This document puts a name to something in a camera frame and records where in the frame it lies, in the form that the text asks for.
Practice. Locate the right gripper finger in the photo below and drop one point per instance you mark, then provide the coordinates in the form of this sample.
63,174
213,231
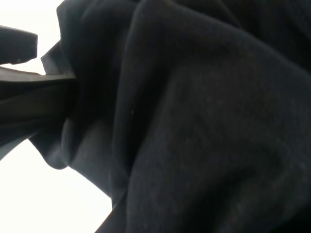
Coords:
33,105

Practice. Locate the black printed t-shirt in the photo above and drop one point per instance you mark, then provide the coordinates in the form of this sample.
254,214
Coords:
193,116

